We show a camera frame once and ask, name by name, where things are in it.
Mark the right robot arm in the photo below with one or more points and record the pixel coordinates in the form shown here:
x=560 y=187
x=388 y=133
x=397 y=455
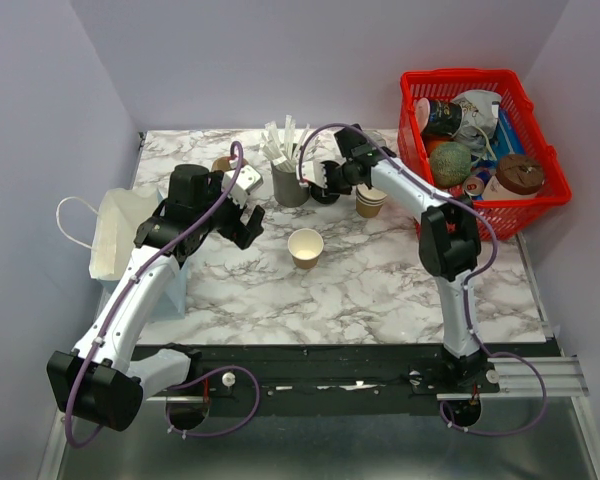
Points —
x=449 y=243

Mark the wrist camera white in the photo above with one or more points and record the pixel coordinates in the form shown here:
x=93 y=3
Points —
x=312 y=172
x=241 y=184

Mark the red bull can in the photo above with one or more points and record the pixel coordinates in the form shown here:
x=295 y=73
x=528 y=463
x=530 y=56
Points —
x=476 y=183

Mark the stack of paper cups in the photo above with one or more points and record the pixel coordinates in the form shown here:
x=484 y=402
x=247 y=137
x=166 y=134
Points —
x=369 y=201

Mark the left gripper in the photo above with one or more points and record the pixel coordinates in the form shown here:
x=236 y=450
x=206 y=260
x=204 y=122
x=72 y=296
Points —
x=253 y=229

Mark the red plastic basket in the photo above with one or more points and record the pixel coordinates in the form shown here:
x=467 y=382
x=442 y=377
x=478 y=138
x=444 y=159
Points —
x=507 y=217

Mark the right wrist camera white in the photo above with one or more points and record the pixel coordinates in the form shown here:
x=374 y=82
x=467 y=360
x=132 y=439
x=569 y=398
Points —
x=312 y=172

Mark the blue box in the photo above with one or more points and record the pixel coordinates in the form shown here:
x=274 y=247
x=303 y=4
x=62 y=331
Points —
x=506 y=140

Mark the blue paper bag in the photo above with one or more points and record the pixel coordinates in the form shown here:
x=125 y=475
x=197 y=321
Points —
x=120 y=213

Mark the grey foil snack bag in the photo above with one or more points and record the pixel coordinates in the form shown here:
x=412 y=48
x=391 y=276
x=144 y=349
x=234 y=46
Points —
x=479 y=118

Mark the green netted melon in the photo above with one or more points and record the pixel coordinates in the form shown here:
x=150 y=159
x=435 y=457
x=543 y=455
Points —
x=450 y=164

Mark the orange fruit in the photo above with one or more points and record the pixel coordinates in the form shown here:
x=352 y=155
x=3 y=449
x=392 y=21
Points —
x=432 y=144

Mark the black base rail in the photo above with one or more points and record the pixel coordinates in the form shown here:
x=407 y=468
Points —
x=333 y=380

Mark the brown cardboard cup carrier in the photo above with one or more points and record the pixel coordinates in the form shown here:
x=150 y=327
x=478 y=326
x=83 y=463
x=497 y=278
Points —
x=223 y=164

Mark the brown paper coffee cup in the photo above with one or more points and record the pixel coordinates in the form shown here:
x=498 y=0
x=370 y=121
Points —
x=305 y=247

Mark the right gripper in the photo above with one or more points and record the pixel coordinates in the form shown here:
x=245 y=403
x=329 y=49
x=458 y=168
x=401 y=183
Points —
x=330 y=189

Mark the black instant noodle cup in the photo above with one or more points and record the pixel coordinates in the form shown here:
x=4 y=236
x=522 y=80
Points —
x=438 y=118

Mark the brown lidded dessert cup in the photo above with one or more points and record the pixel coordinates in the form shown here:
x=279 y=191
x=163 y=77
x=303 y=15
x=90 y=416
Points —
x=517 y=177

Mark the stack of black lids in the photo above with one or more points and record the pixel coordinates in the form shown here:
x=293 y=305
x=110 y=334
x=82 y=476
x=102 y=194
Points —
x=321 y=195

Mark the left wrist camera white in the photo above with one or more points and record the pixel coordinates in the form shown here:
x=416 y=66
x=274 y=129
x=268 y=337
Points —
x=241 y=184

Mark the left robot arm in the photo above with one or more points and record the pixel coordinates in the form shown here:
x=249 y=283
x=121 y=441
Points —
x=98 y=380

